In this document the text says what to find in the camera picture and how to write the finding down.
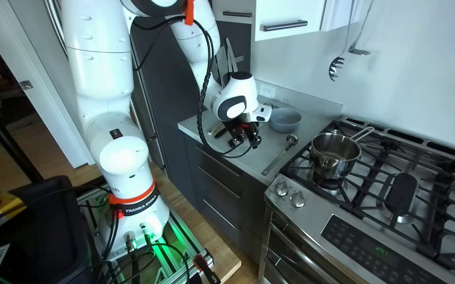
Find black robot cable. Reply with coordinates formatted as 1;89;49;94
131;13;256;161

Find pale blue bowl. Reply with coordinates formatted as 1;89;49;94
267;106;303;135

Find steel ladle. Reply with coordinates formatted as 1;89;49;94
260;133;300;179

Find silver stove knob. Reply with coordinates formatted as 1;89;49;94
273;180;290;199
289;190;308;210

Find small steel saucepan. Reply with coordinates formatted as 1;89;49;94
308;125;377;185

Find black bin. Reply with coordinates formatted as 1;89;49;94
0;176;96;284

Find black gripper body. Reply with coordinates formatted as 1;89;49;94
226;116;265;136

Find dark grey drawer cabinet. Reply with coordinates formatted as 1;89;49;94
181;131;268;266

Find hanging steel pasta spoon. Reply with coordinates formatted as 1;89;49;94
327;0;357;84

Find stainless gas stove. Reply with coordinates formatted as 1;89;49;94
257;116;455;284

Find white cabinet door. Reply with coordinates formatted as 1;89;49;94
213;0;254;24
253;0;327;43

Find yellow button box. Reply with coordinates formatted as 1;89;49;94
0;190;28;229

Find black base cables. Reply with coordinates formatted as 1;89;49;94
95;207;134;284

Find white wall outlet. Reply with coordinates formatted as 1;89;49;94
257;83;278;101

